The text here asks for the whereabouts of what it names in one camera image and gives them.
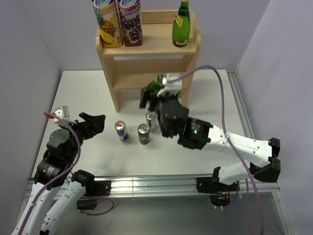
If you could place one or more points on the black gold can front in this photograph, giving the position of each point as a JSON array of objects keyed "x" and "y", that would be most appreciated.
[{"x": 143, "y": 133}]

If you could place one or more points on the aluminium front rail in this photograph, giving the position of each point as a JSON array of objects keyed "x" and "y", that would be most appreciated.
[{"x": 159, "y": 186}]

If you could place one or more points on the aluminium side rail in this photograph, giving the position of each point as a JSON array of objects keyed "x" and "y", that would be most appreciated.
[{"x": 245, "y": 122}]

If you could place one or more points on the silver slim can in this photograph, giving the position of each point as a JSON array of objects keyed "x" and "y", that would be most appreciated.
[{"x": 151, "y": 120}]

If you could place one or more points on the pineapple juice carton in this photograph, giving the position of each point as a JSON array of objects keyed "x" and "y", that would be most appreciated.
[{"x": 108, "y": 22}]

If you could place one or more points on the blue silver energy drink can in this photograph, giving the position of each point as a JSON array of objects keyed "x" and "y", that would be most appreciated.
[{"x": 121, "y": 130}]

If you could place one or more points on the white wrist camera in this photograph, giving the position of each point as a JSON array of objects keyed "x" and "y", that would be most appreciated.
[
  {"x": 170, "y": 84},
  {"x": 61, "y": 112}
]

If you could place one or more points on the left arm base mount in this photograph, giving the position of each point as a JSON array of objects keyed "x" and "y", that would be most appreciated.
[{"x": 100, "y": 191}]

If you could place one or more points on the small round green bottle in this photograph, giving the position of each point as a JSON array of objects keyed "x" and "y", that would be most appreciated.
[{"x": 156, "y": 84}]

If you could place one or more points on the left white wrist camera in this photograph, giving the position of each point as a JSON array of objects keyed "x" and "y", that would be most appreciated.
[{"x": 61, "y": 112}]

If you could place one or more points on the wooden two-tier shelf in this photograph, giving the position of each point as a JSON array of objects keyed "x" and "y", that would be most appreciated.
[{"x": 131, "y": 68}]

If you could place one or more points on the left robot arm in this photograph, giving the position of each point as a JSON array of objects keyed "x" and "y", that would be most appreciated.
[{"x": 62, "y": 153}]

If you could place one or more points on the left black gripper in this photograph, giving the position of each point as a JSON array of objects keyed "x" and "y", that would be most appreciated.
[{"x": 97, "y": 124}]

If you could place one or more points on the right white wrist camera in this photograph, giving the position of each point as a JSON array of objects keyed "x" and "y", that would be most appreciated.
[{"x": 170, "y": 84}]

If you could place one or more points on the grape juice carton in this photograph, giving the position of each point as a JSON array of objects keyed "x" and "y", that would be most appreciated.
[{"x": 130, "y": 21}]

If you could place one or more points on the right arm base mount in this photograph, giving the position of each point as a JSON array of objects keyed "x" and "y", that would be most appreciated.
[{"x": 219, "y": 194}]

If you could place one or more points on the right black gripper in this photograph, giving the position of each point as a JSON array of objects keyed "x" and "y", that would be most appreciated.
[{"x": 145, "y": 94}]

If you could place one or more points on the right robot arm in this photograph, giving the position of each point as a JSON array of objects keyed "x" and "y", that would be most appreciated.
[{"x": 258, "y": 159}]

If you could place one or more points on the tall green glass bottle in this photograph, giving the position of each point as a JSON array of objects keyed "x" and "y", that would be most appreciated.
[{"x": 181, "y": 25}]

